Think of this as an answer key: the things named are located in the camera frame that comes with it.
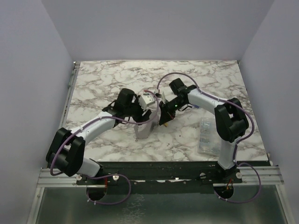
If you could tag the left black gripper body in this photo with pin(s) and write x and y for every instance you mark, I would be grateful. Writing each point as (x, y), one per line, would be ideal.
(137, 114)

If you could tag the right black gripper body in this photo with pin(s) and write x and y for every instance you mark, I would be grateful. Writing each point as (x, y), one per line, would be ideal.
(167, 112)

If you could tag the large metal key ring band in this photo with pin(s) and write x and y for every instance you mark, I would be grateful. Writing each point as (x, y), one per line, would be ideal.
(144, 131)

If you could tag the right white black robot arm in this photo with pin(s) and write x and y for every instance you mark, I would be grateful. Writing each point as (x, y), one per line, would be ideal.
(230, 119)

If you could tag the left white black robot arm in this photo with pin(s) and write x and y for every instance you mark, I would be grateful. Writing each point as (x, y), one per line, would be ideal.
(66, 153)

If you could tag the clear plastic organizer box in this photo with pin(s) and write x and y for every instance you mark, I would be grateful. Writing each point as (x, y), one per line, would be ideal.
(209, 141)

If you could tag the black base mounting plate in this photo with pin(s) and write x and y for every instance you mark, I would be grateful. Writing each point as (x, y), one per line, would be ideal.
(162, 177)

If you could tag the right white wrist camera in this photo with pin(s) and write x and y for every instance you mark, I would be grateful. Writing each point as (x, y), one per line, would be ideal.
(161, 96)

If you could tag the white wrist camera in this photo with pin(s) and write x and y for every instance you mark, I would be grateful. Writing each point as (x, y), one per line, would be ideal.
(146, 100)
(161, 96)

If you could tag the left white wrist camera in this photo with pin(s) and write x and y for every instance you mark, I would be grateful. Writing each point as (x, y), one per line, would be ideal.
(146, 100)

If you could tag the aluminium frame rail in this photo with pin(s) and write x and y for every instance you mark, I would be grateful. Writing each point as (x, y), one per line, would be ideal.
(46, 180)

